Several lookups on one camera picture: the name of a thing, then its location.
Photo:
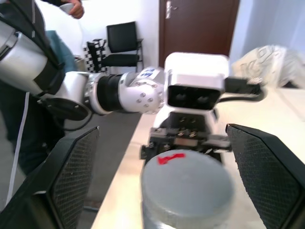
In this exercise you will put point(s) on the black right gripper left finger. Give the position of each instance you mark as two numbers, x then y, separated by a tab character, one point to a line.
47	181

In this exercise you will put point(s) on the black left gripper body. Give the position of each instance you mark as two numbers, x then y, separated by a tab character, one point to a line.
186	128

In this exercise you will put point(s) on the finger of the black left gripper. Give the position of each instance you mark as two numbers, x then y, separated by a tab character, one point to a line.
145	152
218	152

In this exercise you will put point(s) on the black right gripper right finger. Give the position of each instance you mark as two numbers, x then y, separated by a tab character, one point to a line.
269	171

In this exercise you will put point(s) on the grey jar lid red mark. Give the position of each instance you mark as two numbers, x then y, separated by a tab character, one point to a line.
188	186

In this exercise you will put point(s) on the small white object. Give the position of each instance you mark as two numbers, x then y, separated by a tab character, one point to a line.
66	7

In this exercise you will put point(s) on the person's bare hand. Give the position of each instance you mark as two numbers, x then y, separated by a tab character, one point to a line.
77	9

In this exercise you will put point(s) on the person in dark jacket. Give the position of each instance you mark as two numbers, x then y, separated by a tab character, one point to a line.
28	133

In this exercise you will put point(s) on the brown wooden door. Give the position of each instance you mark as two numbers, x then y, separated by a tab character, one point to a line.
200	28

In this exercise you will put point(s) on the white plastic bag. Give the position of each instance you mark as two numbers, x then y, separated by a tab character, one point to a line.
269	64

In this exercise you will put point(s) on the black chair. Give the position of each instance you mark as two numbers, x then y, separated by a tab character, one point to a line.
124	45

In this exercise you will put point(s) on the checkerboard calibration board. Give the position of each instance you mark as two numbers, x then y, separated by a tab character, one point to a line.
94	56

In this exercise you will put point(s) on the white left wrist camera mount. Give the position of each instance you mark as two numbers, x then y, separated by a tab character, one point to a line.
195	71

